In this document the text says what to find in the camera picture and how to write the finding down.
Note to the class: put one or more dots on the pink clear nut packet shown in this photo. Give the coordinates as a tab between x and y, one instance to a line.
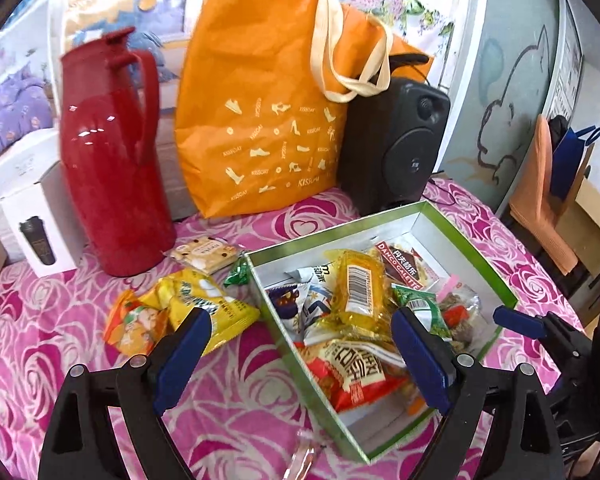
461	310

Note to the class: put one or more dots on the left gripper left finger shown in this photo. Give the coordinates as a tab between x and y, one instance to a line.
80	442

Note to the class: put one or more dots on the red white snack packet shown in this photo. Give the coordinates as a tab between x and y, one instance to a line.
351	377

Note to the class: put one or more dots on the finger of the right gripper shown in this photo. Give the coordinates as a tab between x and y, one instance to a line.
529	326

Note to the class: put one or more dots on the orange snack packet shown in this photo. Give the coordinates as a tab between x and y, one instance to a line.
134	327

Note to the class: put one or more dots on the green cardboard box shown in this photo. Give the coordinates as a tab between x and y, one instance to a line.
366	434

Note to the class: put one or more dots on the blue white snack packet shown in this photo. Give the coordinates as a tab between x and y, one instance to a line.
304	298

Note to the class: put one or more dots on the pink rose tablecloth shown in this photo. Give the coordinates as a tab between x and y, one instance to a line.
240	414

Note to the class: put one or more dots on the black speaker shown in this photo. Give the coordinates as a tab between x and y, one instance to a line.
391	143

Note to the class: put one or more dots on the white product box with cup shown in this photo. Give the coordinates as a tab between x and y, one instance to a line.
41	215

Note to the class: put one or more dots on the red thermos jug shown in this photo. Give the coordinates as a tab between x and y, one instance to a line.
108	127

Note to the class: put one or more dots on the orange tote bag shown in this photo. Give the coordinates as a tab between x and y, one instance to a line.
264	95

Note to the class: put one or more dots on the yellow barcode snack packet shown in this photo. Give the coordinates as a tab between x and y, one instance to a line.
359	295

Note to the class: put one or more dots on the brown Danco galette packet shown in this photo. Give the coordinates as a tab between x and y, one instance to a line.
404	265

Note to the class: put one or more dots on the blue bag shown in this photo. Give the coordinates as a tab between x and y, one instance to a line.
568	148

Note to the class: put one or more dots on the yellow snack bag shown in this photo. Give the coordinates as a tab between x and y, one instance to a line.
178	293

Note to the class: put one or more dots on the beige cookie packet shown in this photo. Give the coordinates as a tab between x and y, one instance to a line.
206	254

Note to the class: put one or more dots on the green snack packet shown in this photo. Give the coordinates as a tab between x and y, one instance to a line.
425	308

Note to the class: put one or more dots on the small green wrapped candy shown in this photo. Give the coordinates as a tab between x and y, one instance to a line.
239	274

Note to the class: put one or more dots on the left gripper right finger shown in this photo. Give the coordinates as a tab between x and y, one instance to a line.
523	440

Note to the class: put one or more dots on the orange chair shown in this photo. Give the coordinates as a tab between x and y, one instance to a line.
529	204

